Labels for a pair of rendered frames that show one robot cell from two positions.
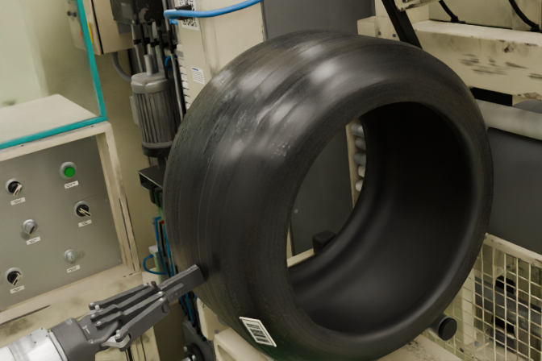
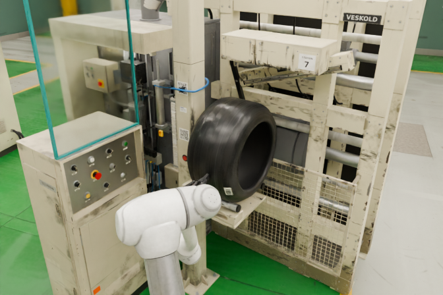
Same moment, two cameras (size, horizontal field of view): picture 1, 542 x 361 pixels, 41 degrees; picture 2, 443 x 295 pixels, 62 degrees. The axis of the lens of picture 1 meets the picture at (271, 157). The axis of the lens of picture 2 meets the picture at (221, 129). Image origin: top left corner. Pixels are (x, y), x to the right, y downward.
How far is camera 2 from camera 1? 1.04 m
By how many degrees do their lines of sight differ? 24
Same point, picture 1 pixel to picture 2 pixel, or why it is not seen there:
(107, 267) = (133, 178)
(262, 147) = (234, 137)
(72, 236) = (124, 168)
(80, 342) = not seen: hidden behind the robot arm
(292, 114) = (240, 128)
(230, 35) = (197, 97)
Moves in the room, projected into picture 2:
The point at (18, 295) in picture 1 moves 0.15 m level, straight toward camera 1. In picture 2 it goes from (106, 191) to (121, 202)
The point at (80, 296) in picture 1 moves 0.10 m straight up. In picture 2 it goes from (128, 189) to (126, 176)
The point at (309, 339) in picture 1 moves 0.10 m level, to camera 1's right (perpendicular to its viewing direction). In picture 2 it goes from (238, 192) to (255, 187)
